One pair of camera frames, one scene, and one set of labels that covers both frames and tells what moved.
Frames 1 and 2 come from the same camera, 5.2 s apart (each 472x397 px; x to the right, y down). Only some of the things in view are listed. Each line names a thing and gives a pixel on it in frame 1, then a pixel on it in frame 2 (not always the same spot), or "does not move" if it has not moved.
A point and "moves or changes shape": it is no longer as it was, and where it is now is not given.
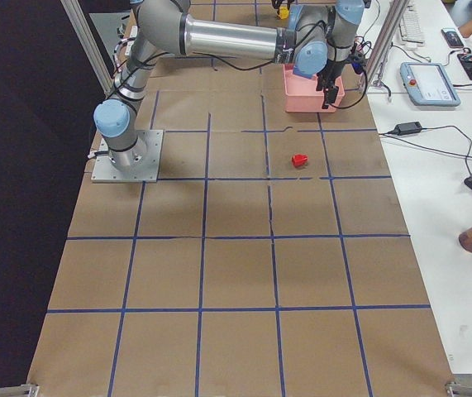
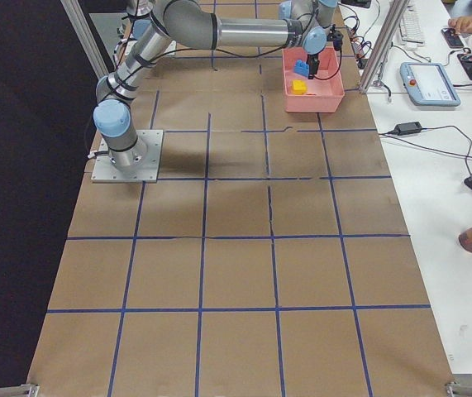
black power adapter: [406, 128] does not move
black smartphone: [452, 38] does not move
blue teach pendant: [427, 84] does not move
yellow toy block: [283, 11] moves or changes shape
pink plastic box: [301, 94] does not move
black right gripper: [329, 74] -> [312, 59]
